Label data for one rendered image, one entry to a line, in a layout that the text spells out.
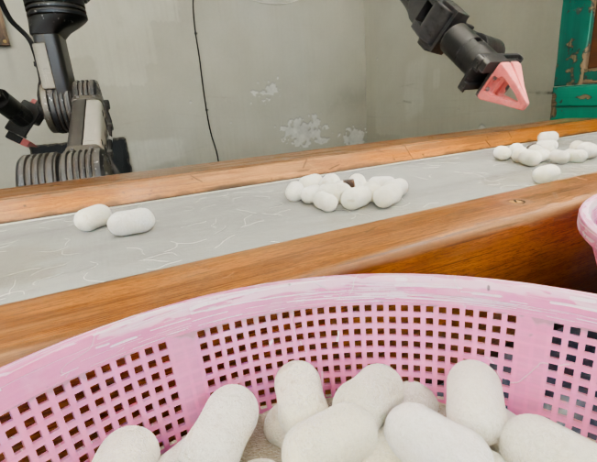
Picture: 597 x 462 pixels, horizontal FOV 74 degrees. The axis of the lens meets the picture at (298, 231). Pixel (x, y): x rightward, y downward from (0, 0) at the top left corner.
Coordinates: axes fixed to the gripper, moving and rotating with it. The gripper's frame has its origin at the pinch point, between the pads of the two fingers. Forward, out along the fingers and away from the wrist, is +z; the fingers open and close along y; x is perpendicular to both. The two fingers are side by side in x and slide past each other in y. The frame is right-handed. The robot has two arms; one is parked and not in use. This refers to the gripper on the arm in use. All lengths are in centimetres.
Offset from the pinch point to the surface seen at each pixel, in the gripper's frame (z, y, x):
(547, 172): 18.9, -21.5, -7.3
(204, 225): 13, -56, -1
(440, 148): -0.9, -11.0, 9.0
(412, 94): -125, 115, 96
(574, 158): 14.8, -7.4, -3.2
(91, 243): 12, -65, 0
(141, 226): 12, -61, -1
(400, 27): -160, 114, 72
